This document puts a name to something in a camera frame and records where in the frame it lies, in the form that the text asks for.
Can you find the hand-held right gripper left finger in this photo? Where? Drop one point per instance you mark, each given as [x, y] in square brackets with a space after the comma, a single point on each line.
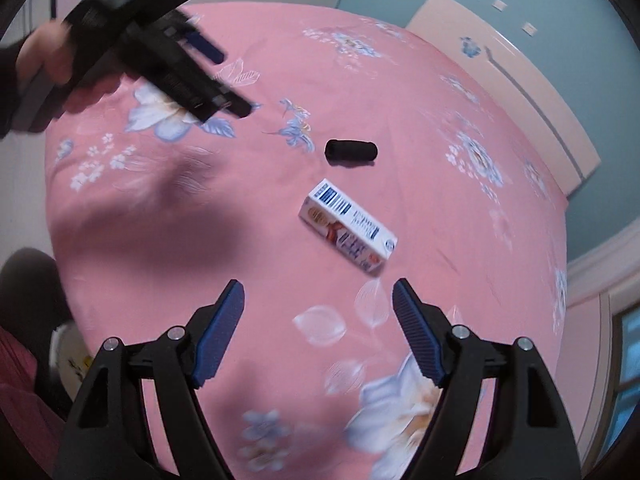
[220, 330]

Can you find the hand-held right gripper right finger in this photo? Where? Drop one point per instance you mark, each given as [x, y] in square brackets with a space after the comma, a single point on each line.
[417, 330]

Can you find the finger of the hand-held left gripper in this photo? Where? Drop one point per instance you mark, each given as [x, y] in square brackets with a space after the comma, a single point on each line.
[205, 46]
[190, 85]

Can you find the white carton with blue print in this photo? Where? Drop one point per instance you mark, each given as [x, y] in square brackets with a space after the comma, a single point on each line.
[345, 230]

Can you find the person's left hand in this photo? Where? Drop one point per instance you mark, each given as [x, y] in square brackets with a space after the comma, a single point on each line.
[45, 50]

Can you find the black cylinder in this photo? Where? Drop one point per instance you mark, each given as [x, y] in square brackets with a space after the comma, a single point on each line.
[350, 151]

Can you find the pink floral bed sheet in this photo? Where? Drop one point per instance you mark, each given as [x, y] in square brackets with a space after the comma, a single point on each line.
[400, 110]

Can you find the dark red ribbed garment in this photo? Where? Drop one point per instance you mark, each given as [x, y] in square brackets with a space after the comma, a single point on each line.
[20, 400]

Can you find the window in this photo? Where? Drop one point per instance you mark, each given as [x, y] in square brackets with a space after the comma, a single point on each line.
[627, 360]

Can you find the cream headboard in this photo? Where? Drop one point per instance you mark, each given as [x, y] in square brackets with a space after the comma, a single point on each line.
[500, 70]

